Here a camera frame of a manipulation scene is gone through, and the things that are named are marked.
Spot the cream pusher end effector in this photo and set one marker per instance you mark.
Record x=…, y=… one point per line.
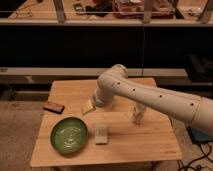
x=87, y=107

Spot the green ceramic bowl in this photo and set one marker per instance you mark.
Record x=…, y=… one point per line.
x=69, y=135

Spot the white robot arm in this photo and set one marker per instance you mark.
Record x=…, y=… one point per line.
x=191, y=109

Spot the beige sponge block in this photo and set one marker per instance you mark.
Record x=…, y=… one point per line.
x=101, y=134

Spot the wooden table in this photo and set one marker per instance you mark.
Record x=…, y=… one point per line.
x=152, y=140

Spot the brown chocolate bar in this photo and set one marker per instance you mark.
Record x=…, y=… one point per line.
x=53, y=107

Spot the black device on shelf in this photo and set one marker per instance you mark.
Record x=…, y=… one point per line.
x=79, y=9

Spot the red tray on shelf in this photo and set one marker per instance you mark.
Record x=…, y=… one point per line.
x=135, y=9

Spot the dark box right background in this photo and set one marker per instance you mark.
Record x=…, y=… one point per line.
x=199, y=69

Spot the long wooden bench rail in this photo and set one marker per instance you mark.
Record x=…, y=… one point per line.
x=132, y=72

